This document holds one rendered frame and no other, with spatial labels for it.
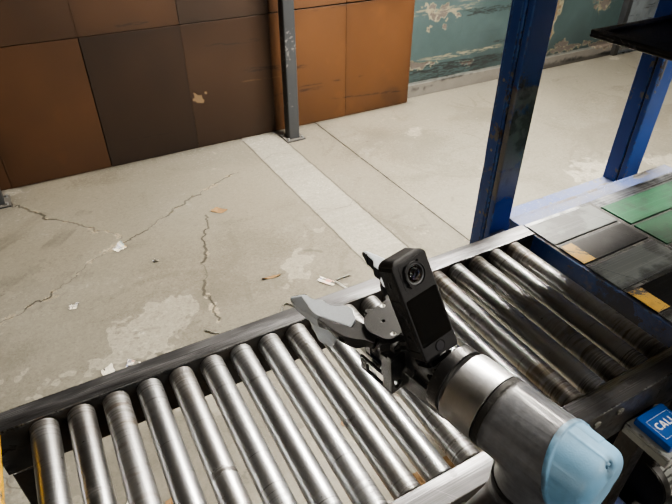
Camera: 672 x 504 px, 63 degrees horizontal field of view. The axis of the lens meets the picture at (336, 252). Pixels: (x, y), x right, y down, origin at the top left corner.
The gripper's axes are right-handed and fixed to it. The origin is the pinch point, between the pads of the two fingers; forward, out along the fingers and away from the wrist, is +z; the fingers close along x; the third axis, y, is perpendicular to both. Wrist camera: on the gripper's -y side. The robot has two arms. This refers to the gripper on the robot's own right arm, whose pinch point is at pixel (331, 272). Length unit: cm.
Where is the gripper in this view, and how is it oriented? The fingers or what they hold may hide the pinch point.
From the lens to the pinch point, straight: 66.3
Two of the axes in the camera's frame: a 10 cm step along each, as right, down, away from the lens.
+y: 0.9, 7.6, 6.4
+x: 7.6, -4.7, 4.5
